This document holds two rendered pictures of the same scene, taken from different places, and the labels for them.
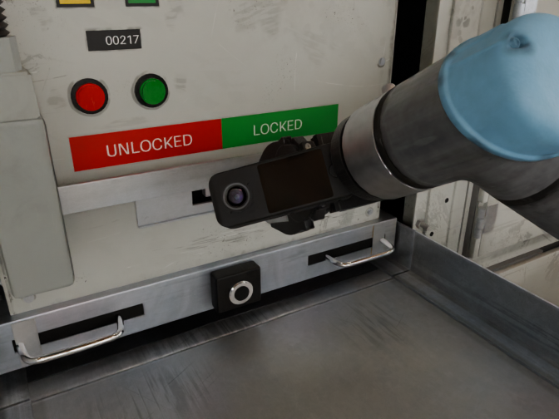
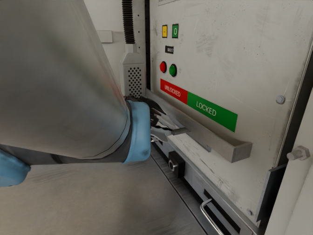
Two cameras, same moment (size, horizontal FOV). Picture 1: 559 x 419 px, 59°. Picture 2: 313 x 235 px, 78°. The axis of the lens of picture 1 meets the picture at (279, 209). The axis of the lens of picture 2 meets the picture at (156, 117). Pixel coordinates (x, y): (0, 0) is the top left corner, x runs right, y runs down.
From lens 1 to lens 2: 0.65 m
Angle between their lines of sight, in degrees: 86
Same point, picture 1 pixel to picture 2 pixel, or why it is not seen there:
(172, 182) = (160, 103)
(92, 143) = (163, 82)
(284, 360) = (146, 190)
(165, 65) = (177, 62)
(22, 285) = not seen: hidden behind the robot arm
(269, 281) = (189, 178)
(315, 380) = (131, 200)
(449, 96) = not seen: hidden behind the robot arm
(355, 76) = (253, 101)
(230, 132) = (189, 99)
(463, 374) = not seen: outside the picture
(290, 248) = (198, 174)
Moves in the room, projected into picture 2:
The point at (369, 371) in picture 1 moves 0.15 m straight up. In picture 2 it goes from (131, 222) to (127, 167)
